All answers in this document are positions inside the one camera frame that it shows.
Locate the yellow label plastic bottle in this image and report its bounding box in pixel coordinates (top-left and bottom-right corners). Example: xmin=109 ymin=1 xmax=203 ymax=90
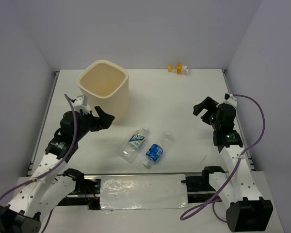
xmin=167 ymin=64 xmax=190 ymax=75

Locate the green label plastic bottle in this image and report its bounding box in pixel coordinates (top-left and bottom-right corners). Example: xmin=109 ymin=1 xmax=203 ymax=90
xmin=119 ymin=127 xmax=149 ymax=163

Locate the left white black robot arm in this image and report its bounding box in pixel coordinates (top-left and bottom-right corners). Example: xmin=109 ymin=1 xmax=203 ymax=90
xmin=0 ymin=106 xmax=114 ymax=233

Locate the blue label plastic bottle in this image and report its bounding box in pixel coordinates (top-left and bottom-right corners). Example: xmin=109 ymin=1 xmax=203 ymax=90
xmin=143 ymin=132 xmax=175 ymax=169

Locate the silver foil sheet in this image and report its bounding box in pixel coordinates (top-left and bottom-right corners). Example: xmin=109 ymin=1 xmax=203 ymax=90
xmin=100 ymin=174 xmax=188 ymax=210

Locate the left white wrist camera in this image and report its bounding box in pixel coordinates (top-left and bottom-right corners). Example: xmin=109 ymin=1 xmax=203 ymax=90
xmin=73 ymin=95 xmax=90 ymax=114

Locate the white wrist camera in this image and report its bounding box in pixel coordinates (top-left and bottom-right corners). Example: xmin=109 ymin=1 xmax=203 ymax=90
xmin=73 ymin=95 xmax=90 ymax=114
xmin=224 ymin=93 xmax=238 ymax=107

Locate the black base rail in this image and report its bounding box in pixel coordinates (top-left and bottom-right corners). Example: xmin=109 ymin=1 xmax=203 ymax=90
xmin=58 ymin=173 xmax=215 ymax=211

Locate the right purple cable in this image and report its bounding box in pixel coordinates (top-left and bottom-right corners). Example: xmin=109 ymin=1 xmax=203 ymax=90
xmin=180 ymin=94 xmax=266 ymax=223

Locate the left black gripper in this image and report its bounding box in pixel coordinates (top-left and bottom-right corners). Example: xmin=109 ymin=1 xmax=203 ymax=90
xmin=74 ymin=106 xmax=114 ymax=141

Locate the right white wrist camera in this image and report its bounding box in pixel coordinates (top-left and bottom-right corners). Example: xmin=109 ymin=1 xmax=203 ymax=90
xmin=224 ymin=93 xmax=238 ymax=107

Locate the cream plastic bin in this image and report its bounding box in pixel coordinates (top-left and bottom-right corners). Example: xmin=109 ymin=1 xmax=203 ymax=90
xmin=77 ymin=60 xmax=129 ymax=124

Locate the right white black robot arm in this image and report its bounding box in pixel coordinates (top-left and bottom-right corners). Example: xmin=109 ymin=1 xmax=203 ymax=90
xmin=180 ymin=94 xmax=274 ymax=233

